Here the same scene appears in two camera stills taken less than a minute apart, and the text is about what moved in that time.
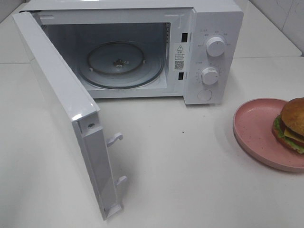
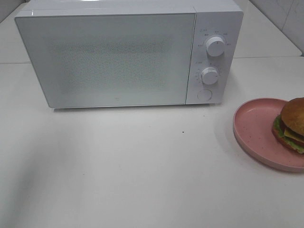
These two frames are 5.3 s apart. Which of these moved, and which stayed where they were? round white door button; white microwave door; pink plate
Moved: white microwave door
Stayed: round white door button; pink plate
